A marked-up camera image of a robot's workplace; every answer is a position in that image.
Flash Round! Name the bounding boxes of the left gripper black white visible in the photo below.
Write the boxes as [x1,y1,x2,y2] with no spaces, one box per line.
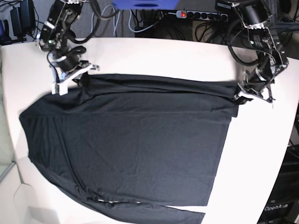
[234,68,275,105]

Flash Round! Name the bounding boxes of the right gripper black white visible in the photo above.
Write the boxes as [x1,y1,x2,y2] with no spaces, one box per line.
[48,52,100,87]

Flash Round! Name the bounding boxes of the dark navy long-sleeve T-shirt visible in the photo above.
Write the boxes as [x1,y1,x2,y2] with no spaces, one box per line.
[19,74,238,224]

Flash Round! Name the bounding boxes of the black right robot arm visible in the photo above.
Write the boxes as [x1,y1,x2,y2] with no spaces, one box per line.
[38,0,100,86]

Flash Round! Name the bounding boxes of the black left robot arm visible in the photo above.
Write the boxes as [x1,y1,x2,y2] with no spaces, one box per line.
[221,0,289,105]

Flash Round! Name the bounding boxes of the black power adapter box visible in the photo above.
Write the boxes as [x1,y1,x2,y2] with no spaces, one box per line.
[10,0,36,38]

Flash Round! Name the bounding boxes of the blue plastic bin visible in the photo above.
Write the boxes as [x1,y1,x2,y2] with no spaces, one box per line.
[113,0,179,10]

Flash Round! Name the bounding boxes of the black OpenArm labelled case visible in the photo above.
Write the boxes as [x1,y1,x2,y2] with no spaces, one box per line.
[258,145,299,224]

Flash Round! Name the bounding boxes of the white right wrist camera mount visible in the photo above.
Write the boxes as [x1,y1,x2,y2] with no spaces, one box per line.
[51,83,68,96]

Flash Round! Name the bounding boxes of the light blue cable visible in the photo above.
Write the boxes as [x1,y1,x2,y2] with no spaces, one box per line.
[90,4,122,38]

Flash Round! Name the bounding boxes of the black power strip red switch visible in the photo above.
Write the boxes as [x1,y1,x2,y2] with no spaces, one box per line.
[174,10,228,22]

